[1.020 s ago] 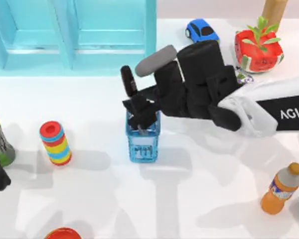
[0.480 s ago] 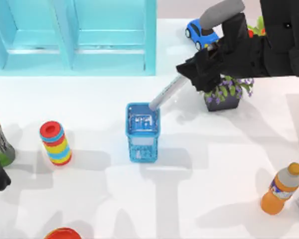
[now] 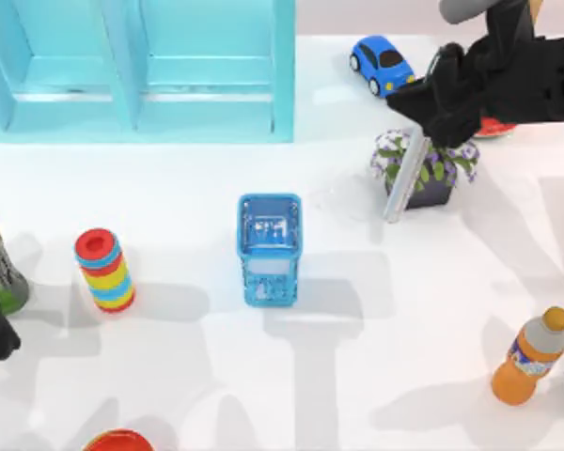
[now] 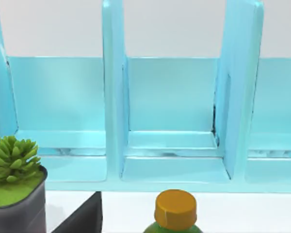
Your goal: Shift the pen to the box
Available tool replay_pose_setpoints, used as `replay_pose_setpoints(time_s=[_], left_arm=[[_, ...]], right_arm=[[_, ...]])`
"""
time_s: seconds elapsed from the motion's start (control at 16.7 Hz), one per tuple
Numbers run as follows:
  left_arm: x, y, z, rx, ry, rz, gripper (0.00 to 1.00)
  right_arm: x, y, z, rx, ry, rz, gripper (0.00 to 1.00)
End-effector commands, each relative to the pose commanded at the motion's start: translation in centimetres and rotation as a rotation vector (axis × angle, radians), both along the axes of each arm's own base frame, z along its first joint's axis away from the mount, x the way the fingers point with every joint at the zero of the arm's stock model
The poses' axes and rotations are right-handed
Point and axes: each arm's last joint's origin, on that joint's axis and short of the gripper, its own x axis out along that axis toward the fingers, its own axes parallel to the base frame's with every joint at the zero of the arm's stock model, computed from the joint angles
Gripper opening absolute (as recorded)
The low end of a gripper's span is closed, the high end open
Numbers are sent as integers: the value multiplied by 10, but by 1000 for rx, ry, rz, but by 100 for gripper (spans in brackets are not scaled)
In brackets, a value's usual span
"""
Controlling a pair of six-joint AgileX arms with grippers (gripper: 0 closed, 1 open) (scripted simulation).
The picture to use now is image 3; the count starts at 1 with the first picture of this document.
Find blue toy car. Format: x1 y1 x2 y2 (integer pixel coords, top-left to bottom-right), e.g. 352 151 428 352
349 36 417 99

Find grey and green bottle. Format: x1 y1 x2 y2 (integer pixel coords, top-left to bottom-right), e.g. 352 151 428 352
0 213 31 317

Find light blue rack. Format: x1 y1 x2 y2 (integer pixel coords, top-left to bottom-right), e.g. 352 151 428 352
0 0 296 145

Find stack of coloured rings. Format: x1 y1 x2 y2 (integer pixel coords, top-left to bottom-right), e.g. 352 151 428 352
73 227 137 315

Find orange bottle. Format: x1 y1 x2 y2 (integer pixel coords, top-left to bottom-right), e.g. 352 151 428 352
491 305 564 407

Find pale grey board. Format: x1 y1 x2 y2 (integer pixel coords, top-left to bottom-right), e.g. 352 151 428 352
382 126 432 225

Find blue mesh basket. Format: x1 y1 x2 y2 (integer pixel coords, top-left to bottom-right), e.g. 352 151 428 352
237 192 305 309

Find potted plant purple flowers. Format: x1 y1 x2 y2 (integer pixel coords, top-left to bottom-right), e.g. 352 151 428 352
369 129 480 211

